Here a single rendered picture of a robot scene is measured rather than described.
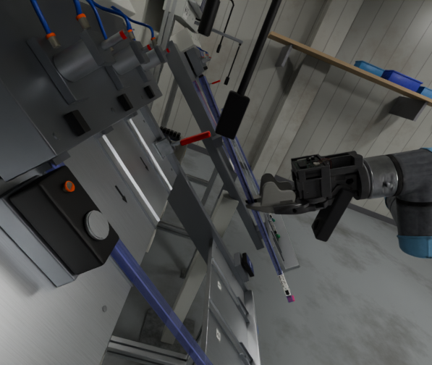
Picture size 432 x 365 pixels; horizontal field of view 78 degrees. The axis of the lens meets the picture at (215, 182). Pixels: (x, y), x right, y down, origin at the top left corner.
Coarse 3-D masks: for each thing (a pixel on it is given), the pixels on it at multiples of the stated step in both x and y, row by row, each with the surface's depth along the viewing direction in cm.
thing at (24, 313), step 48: (96, 144) 34; (144, 144) 47; (0, 192) 20; (96, 192) 30; (144, 192) 41; (0, 240) 18; (144, 240) 35; (0, 288) 17; (48, 288) 20; (96, 288) 25; (0, 336) 16; (48, 336) 19; (96, 336) 23
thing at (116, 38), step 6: (120, 30) 20; (126, 30) 20; (114, 36) 20; (120, 36) 20; (126, 36) 20; (102, 42) 20; (108, 42) 20; (114, 42) 20; (102, 48) 20; (108, 48) 20
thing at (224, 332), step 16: (208, 256) 59; (208, 272) 54; (224, 272) 62; (208, 288) 50; (224, 288) 58; (240, 288) 69; (208, 304) 47; (224, 304) 54; (240, 304) 63; (208, 320) 44; (224, 320) 50; (240, 320) 59; (208, 336) 42; (224, 336) 48; (240, 336) 55; (208, 352) 40; (224, 352) 45; (240, 352) 52
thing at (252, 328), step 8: (248, 296) 69; (248, 304) 67; (248, 312) 65; (256, 320) 63; (248, 328) 61; (256, 328) 61; (248, 336) 60; (256, 336) 59; (248, 344) 58; (256, 344) 57; (256, 352) 56; (256, 360) 54
